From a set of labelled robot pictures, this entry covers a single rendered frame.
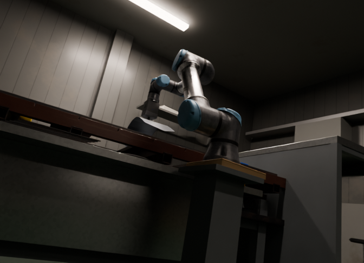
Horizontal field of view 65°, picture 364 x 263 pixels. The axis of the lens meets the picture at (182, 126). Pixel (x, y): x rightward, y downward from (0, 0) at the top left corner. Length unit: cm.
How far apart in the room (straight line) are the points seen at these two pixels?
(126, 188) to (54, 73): 347
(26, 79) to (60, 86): 43
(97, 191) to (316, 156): 120
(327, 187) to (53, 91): 377
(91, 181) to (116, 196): 12
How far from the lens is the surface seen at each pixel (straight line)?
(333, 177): 171
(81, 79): 467
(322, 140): 180
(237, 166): 107
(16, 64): 458
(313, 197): 176
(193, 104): 109
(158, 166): 119
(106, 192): 129
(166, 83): 179
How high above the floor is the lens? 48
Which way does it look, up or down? 18 degrees up
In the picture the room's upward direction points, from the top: 11 degrees clockwise
